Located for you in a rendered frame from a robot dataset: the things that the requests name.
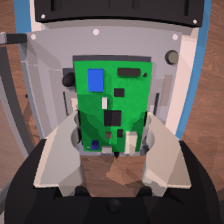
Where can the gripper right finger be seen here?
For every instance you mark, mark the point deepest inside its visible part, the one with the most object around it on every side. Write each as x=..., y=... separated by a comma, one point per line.
x=173, y=171

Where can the green circuit board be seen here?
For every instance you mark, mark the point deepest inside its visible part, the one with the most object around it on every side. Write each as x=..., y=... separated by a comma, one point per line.
x=112, y=100

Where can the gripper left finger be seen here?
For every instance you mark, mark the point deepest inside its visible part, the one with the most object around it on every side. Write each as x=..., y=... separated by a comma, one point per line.
x=52, y=170

